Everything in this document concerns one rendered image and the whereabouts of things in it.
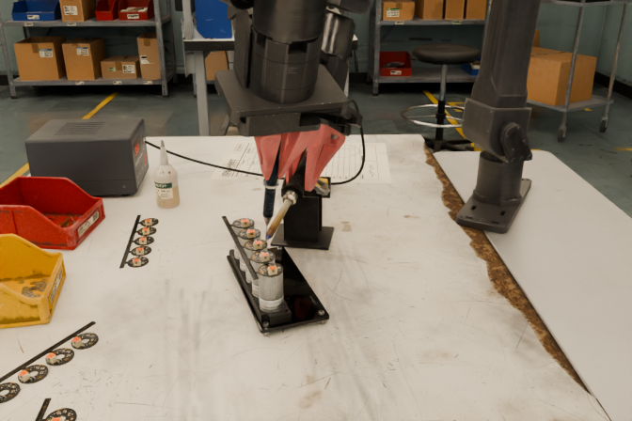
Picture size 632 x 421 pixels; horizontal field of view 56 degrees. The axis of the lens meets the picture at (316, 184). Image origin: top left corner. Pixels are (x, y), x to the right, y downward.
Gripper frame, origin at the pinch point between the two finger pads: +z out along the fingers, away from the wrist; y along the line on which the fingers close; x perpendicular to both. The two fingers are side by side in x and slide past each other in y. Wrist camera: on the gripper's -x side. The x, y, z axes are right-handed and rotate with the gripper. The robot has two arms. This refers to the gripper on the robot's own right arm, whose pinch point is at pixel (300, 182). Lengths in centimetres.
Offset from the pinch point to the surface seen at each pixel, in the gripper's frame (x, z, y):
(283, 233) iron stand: 6.5, 6.5, -3.9
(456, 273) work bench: 8.5, 7.0, 18.1
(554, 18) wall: 453, -198, -8
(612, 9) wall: 458, -209, 35
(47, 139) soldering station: 0.7, 0.0, -41.1
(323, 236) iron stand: 9.7, 5.9, 0.4
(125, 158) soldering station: 6.6, 0.5, -31.7
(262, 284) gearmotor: -10.6, 11.0, 3.1
